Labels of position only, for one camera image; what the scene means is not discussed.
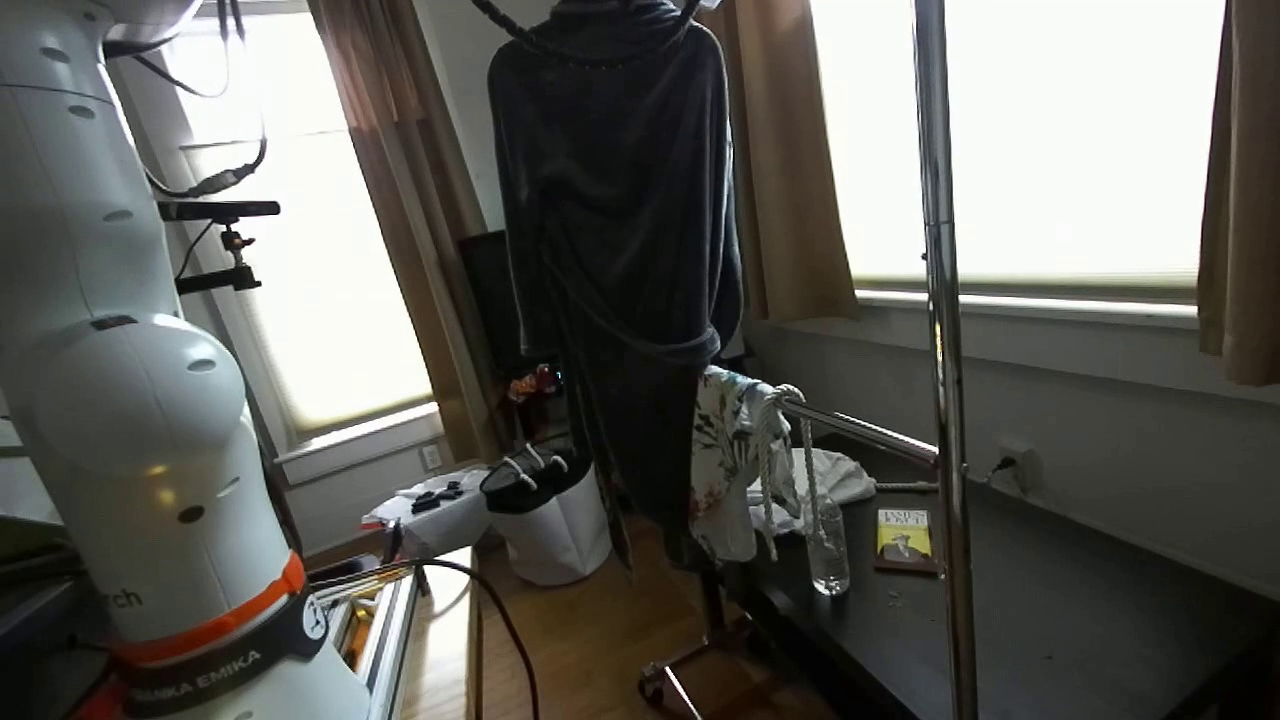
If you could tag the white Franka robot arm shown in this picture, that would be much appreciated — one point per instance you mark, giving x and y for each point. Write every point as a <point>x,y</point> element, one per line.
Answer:
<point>134,402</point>

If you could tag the black hanging garment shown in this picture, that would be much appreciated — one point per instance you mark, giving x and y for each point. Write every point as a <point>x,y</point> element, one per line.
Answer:
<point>613,201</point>

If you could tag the metal clothes rack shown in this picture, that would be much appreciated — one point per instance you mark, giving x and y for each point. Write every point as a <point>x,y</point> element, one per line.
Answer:
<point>946,332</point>

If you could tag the white floral cloth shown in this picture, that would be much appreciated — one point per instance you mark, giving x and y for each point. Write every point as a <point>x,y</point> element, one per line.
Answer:
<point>735,454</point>

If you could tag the white bin with black bag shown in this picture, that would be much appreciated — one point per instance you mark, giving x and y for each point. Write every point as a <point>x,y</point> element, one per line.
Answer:
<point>560,534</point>

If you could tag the white box with black controller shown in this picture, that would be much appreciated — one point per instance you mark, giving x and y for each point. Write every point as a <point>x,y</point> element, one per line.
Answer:
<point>424,506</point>

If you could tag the clear glass bottle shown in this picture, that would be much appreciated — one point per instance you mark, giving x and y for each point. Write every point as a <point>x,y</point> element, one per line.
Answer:
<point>831,554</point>

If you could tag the white radiator cover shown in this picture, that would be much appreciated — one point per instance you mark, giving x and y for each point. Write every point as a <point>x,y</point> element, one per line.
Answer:
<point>362,486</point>

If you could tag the bright window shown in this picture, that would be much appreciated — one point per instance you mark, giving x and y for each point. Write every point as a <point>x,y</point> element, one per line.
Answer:
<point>332,304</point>
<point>1066,135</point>

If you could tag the yellow green book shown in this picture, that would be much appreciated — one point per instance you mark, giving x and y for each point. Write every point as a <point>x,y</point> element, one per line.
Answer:
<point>905,537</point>

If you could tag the black desk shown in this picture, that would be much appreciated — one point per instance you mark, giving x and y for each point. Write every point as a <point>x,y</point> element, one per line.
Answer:
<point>1066,627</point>

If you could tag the white wall outlet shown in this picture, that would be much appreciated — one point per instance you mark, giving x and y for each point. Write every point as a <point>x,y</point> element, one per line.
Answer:
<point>1019,470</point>

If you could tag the black stereo camera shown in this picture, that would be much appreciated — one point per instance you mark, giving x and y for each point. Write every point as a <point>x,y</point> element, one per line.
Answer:
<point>220,210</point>

